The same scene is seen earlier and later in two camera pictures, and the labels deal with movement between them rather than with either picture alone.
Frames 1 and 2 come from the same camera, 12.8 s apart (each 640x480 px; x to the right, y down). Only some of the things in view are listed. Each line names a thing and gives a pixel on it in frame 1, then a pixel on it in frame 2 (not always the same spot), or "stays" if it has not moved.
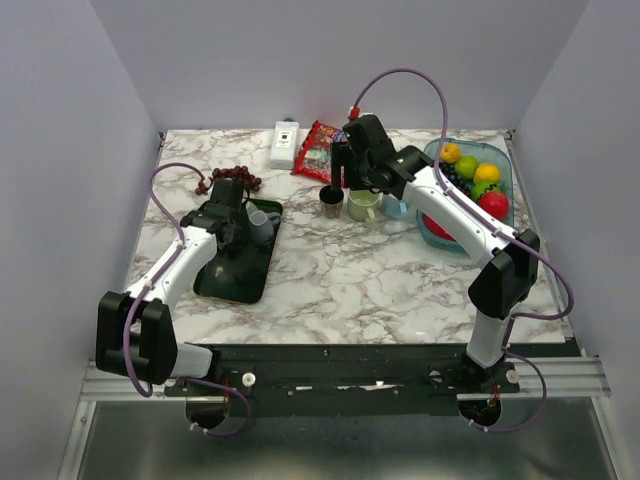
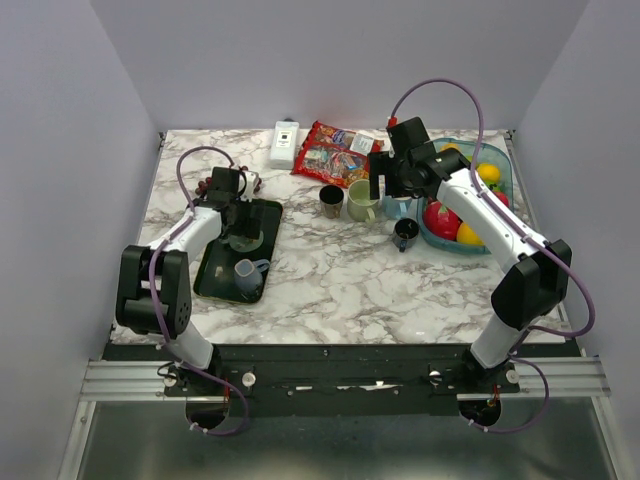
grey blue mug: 262,225 → 248,276
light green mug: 363,204 stays
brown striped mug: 331,200 stays
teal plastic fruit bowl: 489,153 stays
